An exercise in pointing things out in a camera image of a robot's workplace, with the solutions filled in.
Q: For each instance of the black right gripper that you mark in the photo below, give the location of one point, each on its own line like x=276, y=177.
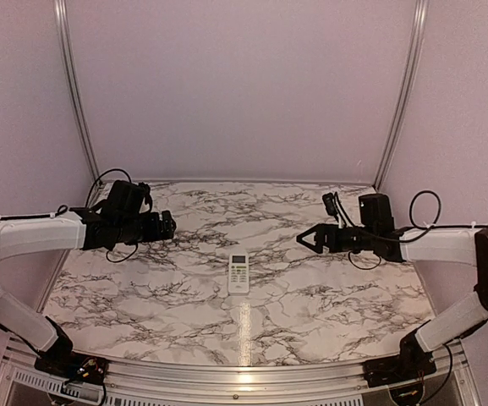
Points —
x=321, y=238

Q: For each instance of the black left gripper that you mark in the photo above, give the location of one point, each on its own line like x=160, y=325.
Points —
x=167, y=231

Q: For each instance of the white remote control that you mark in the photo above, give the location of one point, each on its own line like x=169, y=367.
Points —
x=238, y=274

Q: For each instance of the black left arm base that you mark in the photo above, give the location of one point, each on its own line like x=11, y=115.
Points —
x=61, y=360

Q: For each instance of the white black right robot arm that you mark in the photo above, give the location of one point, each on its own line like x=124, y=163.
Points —
x=377, y=233

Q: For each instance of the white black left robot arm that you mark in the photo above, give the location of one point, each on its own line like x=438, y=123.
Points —
x=126, y=216

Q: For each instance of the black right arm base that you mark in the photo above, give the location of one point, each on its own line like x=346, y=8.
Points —
x=412, y=362

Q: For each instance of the aluminium left corner post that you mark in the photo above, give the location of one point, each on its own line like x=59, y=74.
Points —
x=71, y=77

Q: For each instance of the aluminium corner post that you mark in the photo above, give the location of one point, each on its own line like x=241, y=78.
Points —
x=71, y=77
x=410, y=70

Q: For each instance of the aluminium right corner post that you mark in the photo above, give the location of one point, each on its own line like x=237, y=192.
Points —
x=410, y=70

